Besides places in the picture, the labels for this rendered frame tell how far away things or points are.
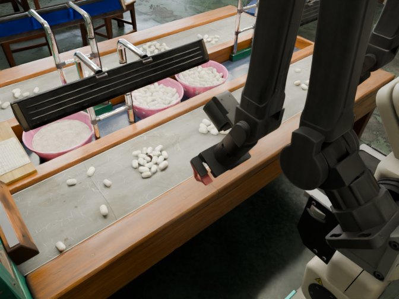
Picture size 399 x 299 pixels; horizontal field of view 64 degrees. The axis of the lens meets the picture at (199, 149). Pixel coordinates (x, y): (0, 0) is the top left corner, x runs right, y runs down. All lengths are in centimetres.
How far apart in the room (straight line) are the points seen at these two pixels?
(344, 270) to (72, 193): 83
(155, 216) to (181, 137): 40
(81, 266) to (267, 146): 75
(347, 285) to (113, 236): 62
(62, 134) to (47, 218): 40
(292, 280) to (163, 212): 98
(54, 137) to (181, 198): 60
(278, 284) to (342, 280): 93
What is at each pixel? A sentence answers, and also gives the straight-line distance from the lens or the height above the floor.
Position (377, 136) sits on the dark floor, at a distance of 281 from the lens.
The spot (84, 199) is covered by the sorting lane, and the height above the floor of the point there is 74.
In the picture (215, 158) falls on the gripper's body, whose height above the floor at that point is 108.
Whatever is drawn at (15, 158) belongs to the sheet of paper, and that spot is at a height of 78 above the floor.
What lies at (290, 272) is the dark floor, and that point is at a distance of 182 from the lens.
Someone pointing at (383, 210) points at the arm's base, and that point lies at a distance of 51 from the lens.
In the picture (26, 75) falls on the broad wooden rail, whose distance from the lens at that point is 177.
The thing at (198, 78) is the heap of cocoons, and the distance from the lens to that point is 162.
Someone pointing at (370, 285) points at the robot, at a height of 90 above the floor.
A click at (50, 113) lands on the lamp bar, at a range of 92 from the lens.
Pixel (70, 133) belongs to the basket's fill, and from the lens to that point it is 137.
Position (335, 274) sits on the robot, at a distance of 88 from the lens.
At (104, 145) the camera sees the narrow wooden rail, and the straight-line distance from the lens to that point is 123.
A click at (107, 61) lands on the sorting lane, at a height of 74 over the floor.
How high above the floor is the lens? 158
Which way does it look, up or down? 44 degrees down
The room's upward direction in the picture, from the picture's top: 2 degrees clockwise
